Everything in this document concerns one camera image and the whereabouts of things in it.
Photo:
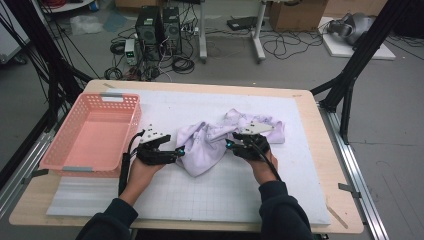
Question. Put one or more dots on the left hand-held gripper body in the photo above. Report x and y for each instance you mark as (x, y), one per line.
(153, 156)

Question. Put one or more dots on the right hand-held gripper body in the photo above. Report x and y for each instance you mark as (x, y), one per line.
(250, 151)

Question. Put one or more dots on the pale lilac towel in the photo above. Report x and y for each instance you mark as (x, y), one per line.
(200, 153)

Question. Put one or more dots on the pink plastic basket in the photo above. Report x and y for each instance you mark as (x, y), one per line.
(93, 143)

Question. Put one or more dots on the person's left hand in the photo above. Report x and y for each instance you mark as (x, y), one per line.
(143, 176)

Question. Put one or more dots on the person's right hand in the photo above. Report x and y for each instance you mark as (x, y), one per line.
(263, 170)

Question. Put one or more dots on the white grid mat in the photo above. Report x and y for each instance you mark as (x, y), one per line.
(216, 200)

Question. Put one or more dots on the grey power supply unit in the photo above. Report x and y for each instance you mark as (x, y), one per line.
(130, 50)

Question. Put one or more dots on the white metal stand leg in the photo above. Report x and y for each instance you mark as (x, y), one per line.
(258, 36)
(202, 33)

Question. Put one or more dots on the thin wooden stick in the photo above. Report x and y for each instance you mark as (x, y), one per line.
(336, 216)

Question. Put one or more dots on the black computer tower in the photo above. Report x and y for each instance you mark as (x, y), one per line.
(171, 30)
(148, 30)

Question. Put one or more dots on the black flat device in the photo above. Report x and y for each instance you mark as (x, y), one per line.
(243, 22)

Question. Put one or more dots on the white power strip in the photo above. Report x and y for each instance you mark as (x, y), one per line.
(190, 29)

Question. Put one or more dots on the blue sheet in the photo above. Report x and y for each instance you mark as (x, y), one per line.
(115, 21)

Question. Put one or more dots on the brown cardboard box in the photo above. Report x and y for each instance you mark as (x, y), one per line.
(356, 6)
(140, 3)
(296, 15)

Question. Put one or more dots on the white floor board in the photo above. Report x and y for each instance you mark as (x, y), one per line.
(343, 50)

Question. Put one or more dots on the clear plastic bag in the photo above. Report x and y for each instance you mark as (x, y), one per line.
(85, 25)

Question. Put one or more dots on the black metal stand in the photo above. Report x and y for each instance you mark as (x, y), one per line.
(36, 36)
(363, 50)

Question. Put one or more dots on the grey rounded device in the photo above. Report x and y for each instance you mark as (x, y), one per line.
(355, 28)

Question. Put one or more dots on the round white table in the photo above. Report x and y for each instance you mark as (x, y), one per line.
(66, 6)

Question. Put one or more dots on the aluminium rail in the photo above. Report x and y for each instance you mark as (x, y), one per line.
(353, 166)
(20, 173)

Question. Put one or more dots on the grey metal bracket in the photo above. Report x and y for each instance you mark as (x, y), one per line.
(348, 188)
(36, 173)

